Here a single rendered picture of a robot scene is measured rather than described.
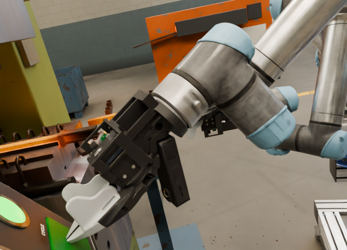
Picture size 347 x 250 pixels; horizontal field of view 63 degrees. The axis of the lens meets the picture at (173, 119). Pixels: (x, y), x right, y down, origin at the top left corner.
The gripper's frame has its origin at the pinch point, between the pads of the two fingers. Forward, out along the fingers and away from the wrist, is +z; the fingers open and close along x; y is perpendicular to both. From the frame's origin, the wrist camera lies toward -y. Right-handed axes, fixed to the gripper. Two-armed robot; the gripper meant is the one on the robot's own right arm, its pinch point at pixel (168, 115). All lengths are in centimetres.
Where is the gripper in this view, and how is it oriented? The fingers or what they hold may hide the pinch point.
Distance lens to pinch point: 78.7
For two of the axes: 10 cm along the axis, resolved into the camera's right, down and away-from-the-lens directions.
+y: 1.9, 9.2, 3.5
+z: -9.8, 2.0, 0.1
